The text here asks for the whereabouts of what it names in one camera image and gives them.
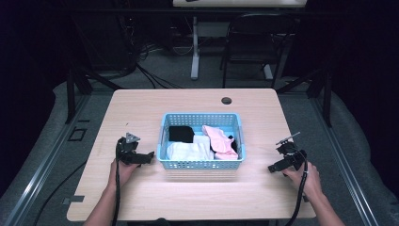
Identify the pink sock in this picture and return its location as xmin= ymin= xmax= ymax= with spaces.
xmin=201 ymin=124 xmax=240 ymax=161

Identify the black floor cable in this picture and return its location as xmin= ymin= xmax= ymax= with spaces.
xmin=32 ymin=160 xmax=88 ymax=226

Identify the person's right hand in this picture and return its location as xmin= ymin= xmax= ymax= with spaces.
xmin=282 ymin=161 xmax=323 ymax=200

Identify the metal floor rail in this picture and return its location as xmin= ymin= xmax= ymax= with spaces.
xmin=309 ymin=95 xmax=382 ymax=226
xmin=3 ymin=93 xmax=92 ymax=226

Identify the black metal stand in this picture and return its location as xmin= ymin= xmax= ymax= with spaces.
xmin=276 ymin=67 xmax=334 ymax=128
xmin=64 ymin=60 xmax=124 ymax=124

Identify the bundle of floor cables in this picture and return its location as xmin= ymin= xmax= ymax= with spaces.
xmin=120 ymin=15 xmax=194 ymax=89

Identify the white sock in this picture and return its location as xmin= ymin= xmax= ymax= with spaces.
xmin=166 ymin=135 xmax=215 ymax=162

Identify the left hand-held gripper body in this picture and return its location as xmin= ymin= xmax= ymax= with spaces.
xmin=115 ymin=132 xmax=141 ymax=166

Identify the white background desk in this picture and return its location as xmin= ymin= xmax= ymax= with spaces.
xmin=171 ymin=0 xmax=308 ymax=81

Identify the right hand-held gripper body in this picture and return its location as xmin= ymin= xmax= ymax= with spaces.
xmin=275 ymin=131 xmax=308 ymax=172

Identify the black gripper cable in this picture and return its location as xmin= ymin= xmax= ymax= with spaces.
xmin=283 ymin=150 xmax=311 ymax=226
xmin=111 ymin=159 xmax=122 ymax=226

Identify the black sock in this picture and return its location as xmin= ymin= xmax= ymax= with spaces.
xmin=168 ymin=125 xmax=196 ymax=144

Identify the person's left hand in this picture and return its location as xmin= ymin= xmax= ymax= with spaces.
xmin=107 ymin=158 xmax=141 ymax=190

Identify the black folding chair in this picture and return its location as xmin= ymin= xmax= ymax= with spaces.
xmin=219 ymin=12 xmax=296 ymax=89

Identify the light blue plastic basket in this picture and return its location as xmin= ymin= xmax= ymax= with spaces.
xmin=156 ymin=112 xmax=247 ymax=170

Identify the grey floor tape strip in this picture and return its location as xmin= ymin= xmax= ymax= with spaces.
xmin=61 ymin=195 xmax=86 ymax=205

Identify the small dark sock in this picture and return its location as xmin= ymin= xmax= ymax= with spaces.
xmin=228 ymin=135 xmax=239 ymax=153

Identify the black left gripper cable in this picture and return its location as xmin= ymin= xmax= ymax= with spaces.
xmin=111 ymin=159 xmax=122 ymax=226

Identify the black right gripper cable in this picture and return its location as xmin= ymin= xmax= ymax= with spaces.
xmin=283 ymin=150 xmax=311 ymax=226

